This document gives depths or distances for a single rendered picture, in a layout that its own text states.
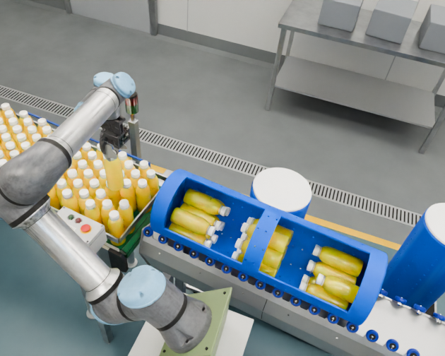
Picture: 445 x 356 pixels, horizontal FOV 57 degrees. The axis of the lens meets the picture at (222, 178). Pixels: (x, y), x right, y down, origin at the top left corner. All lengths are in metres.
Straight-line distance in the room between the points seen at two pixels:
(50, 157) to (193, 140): 2.73
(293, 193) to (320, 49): 2.98
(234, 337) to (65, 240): 0.60
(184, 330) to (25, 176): 0.55
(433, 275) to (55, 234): 1.67
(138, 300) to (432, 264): 1.44
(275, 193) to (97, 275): 0.99
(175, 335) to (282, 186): 1.00
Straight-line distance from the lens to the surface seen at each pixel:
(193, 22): 5.01
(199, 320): 1.15
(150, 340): 1.36
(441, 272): 2.14
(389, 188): 3.72
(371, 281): 1.50
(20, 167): 1.01
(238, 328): 1.38
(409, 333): 1.82
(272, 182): 1.93
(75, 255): 1.14
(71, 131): 1.08
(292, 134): 3.91
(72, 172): 1.90
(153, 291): 1.07
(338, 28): 3.77
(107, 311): 1.19
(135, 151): 2.22
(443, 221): 2.10
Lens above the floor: 2.40
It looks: 46 degrees down
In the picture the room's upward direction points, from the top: 7 degrees clockwise
